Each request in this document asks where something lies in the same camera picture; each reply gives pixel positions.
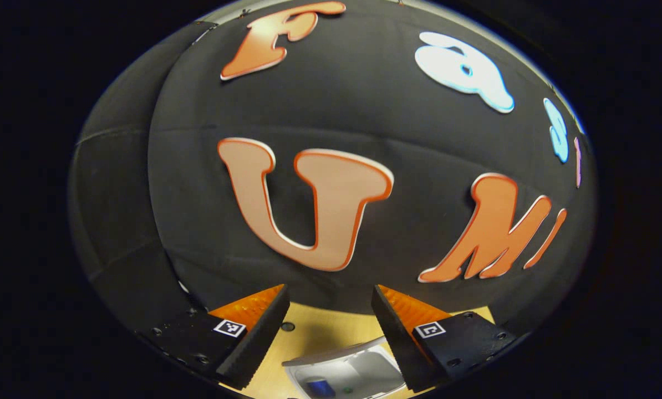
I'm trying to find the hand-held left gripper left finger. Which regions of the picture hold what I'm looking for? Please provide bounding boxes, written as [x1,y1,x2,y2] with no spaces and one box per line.
[136,284,291,390]

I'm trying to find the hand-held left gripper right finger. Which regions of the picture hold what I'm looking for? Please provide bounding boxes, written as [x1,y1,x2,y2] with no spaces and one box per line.
[371,284,518,393]

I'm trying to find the white desktop garbage bin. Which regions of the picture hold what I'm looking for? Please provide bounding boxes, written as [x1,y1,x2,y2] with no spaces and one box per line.
[281,335,408,399]

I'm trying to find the blue pop can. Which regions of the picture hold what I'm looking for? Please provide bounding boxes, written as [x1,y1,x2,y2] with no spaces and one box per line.
[306,378,334,397]

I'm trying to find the wooden desktop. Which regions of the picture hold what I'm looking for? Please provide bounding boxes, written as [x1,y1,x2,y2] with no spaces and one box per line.
[220,302,495,399]

